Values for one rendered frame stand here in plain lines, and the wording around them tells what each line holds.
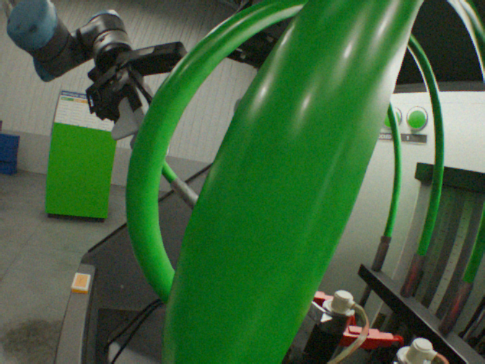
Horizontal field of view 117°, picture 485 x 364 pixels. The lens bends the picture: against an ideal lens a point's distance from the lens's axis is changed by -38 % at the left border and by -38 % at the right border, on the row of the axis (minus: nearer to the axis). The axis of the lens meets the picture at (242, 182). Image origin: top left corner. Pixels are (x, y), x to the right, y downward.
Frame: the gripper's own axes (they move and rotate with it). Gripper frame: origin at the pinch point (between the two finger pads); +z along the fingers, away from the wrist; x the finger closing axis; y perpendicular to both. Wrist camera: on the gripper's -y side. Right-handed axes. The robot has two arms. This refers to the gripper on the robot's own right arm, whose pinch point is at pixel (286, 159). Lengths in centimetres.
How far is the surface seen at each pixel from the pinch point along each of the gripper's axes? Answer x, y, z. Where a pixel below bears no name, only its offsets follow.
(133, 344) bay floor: -18.8, 11.2, 40.4
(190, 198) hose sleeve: -10.7, 5.2, 6.8
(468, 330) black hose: 19.3, -23.4, 15.6
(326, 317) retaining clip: 8.6, -1.0, 11.1
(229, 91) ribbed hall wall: -661, -226, -199
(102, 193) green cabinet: -322, 50, 80
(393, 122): -0.9, -19.4, -9.7
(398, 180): 0.2, -21.8, -1.2
